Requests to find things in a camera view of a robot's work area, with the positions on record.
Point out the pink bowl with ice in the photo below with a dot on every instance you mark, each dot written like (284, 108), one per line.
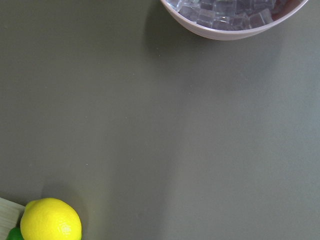
(290, 8)

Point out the yellow lemon near bowl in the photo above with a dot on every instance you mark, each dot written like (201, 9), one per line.
(50, 219)

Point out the wooden cutting board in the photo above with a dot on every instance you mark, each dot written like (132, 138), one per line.
(10, 216)

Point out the green lime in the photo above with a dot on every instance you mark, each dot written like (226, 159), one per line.
(15, 234)

